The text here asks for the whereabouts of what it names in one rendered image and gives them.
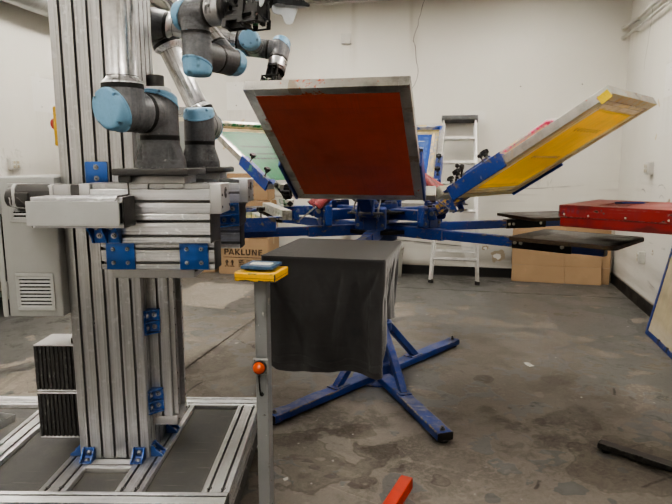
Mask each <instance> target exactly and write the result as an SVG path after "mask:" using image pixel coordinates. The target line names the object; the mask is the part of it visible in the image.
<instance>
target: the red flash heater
mask: <svg viewBox="0 0 672 504"><path fill-rule="evenodd" d="M615 202H646V203H644V204H615ZM559 217H560V226H563V227H577V228H590V229H603V230H616V231H629V232H642V233H655V234H668V235H672V202H651V201H627V200H604V199H597V200H590V201H582V202H575V203H568V204H560V205H559Z"/></svg>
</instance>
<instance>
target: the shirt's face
mask: <svg viewBox="0 0 672 504"><path fill-rule="evenodd" d="M399 242H400V241H381V240H349V239H317V238H299V239H297V240H295V241H292V242H290V243H288V244H286V245H284V246H281V247H279V248H277V249H275V250H272V251H270V252H268V253H266V254H264V255H268V256H294V257H320V258H346V259H372V260H384V259H385V258H386V257H387V256H388V254H389V253H390V252H391V251H392V250H393V249H394V248H395V247H396V245H397V244H398V243H399Z"/></svg>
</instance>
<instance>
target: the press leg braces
mask: <svg viewBox="0 0 672 504"><path fill-rule="evenodd" d="M390 334H391V335H392V336H393V337H394V338H395V339H396V340H397V342H398V343H399V344H400V345H401V346H402V347H403V348H404V349H405V350H406V352H407V354H405V355H404V356H406V357H410V358H415V357H417V356H419V355H422V354H423V353H419V352H417V351H416V350H415V349H414V347H413V346H412V345H411V344H410V343H409V342H408V340H407V339H406V338H405V337H404V336H403V335H402V334H401V332H400V331H399V330H398V329H397V328H396V327H395V325H394V324H393V323H392V330H391V331H390V332H389V329H388V326H387V345H386V352H387V355H388V358H389V361H390V365H391V368H392V372H393V375H394V378H395V382H396V386H397V387H393V388H392V389H393V390H394V391H395V392H397V393H398V394H399V395H400V396H405V395H412V393H411V392H410V391H409V390H408V389H407V387H406V384H405V380H404V377H403V373H402V370H401V367H400V364H399V360H398V357H397V354H396V351H395V348H394V345H393V342H392V338H391V335H390ZM350 373H351V371H340V373H339V374H338V376H337V378H336V380H335V381H334V383H333V384H331V385H329V386H327V387H329V388H331V389H334V390H338V389H341V388H343V387H346V386H348V385H350V384H349V383H346V382H345V381H346V380H347V378H348V376H349V375H350Z"/></svg>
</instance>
